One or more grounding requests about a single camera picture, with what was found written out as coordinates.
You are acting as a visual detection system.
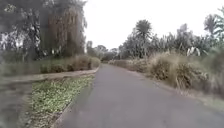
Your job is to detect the grey asphalt path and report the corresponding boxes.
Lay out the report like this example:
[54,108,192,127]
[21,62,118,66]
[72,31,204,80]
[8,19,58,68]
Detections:
[53,63,224,128]

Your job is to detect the dry grass hedge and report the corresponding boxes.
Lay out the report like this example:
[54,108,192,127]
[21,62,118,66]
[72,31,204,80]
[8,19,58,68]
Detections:
[0,54,102,77]

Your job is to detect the row of palm trees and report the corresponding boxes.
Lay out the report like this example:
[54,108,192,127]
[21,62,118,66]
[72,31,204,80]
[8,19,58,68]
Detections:
[85,5,224,62]

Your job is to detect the green grass patch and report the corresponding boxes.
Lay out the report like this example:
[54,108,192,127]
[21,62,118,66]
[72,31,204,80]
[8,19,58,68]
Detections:
[20,75,96,128]

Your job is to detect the dry brown bushes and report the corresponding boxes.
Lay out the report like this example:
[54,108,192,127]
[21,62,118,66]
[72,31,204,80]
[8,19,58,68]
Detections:
[107,49,224,98]

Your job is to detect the row of tall trees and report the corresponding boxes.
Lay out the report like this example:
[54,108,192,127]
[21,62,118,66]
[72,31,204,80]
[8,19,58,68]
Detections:
[0,0,88,62]

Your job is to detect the pale dirt side path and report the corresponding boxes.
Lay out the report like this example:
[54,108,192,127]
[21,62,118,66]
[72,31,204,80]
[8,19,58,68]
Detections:
[0,67,100,85]

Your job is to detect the grass verge strip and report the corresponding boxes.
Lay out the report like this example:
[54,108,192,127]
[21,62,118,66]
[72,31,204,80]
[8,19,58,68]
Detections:
[156,79,224,114]

